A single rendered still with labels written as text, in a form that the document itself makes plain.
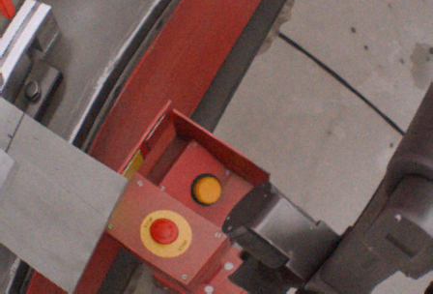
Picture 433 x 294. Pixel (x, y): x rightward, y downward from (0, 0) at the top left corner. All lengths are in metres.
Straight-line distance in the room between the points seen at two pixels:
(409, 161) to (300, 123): 1.72
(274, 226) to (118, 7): 0.56
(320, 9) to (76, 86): 1.15
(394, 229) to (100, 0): 0.91
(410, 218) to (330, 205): 1.67
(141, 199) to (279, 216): 0.49
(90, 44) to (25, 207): 0.31
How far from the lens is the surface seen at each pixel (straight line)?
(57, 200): 0.89
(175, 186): 1.14
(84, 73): 1.07
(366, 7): 2.13
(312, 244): 0.64
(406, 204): 0.23
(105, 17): 1.10
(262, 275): 0.76
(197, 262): 1.07
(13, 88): 1.04
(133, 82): 1.19
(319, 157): 1.93
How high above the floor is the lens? 1.84
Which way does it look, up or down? 71 degrees down
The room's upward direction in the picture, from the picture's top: 6 degrees counter-clockwise
